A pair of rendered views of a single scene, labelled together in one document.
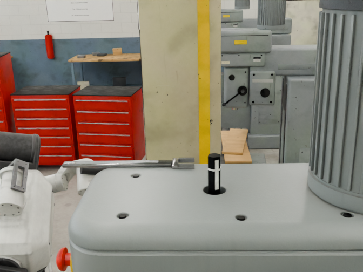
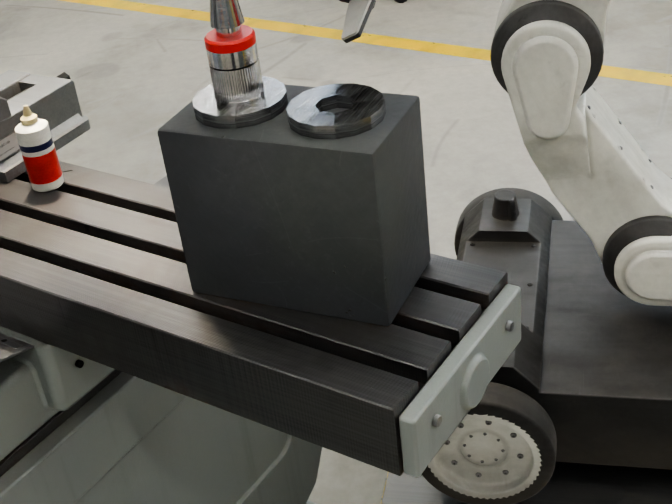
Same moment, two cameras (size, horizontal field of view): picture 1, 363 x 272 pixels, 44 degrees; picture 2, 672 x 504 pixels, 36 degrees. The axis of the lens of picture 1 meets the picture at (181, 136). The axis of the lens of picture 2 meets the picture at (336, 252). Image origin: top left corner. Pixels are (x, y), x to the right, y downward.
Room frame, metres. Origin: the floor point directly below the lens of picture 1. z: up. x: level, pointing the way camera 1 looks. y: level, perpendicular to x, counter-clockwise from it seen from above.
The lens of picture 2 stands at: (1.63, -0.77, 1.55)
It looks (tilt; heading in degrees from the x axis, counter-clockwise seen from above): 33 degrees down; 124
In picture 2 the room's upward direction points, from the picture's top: 7 degrees counter-clockwise
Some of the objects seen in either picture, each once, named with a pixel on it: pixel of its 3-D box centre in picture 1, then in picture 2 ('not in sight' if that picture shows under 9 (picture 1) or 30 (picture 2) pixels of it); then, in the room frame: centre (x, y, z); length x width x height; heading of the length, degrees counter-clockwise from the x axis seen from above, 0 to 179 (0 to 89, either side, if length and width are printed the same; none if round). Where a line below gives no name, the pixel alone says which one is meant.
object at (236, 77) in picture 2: not in sight; (235, 69); (1.05, -0.05, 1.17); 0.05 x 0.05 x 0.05
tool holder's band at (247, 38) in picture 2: not in sight; (230, 38); (1.05, -0.05, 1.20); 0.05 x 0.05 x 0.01
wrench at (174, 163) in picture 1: (128, 163); not in sight; (0.78, 0.10, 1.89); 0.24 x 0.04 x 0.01; 88
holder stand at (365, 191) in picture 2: not in sight; (299, 192); (1.10, -0.04, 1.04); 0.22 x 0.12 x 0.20; 6
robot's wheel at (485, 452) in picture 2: not in sight; (483, 445); (1.17, 0.22, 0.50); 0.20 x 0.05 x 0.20; 18
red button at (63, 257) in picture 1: (67, 259); not in sight; (0.67, 0.20, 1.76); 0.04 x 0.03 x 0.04; 177
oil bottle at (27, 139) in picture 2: not in sight; (37, 145); (0.68, 0.01, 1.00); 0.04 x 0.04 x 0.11
